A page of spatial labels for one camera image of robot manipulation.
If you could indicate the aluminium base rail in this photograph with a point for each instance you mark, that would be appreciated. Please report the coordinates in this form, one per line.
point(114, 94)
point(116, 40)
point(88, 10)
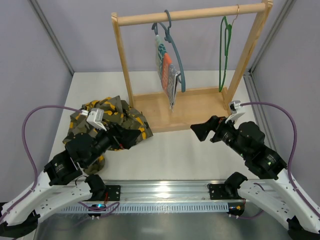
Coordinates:
point(163, 191)

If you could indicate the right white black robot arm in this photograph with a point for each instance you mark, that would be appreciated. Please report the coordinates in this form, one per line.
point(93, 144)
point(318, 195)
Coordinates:
point(248, 141)

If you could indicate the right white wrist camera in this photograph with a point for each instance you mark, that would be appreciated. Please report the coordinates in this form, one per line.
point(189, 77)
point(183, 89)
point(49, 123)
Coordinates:
point(236, 111)

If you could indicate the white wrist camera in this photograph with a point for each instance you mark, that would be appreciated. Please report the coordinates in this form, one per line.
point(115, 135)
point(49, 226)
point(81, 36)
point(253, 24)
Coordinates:
point(94, 117)
point(236, 111)

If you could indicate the patterned folded garment on hanger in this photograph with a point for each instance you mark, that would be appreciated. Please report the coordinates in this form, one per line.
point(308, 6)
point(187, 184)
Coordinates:
point(166, 71)

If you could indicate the wooden clothes rack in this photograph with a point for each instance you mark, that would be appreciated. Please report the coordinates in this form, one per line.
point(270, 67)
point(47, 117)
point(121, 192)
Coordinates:
point(196, 104)

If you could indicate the slotted grey cable duct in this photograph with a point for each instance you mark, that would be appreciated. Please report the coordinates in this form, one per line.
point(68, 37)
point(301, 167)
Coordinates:
point(169, 207)

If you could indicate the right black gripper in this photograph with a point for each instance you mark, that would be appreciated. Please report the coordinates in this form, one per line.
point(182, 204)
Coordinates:
point(216, 130)

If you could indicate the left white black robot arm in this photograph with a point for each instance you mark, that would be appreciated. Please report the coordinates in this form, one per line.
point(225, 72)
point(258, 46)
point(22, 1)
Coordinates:
point(22, 215)

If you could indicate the camouflage yellow green trousers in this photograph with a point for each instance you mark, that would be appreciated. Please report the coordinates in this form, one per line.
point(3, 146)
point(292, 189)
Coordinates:
point(130, 120)

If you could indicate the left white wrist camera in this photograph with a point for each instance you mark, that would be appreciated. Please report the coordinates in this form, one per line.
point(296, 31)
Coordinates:
point(94, 117)

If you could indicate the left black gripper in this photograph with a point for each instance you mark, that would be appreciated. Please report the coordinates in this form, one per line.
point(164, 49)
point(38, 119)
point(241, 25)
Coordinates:
point(116, 137)

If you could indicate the blue plastic hanger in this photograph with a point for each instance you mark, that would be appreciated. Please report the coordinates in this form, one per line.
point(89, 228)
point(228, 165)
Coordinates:
point(181, 76)

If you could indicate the green wire hanger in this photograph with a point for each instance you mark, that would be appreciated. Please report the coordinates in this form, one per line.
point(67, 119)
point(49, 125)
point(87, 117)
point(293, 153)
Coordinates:
point(225, 36)

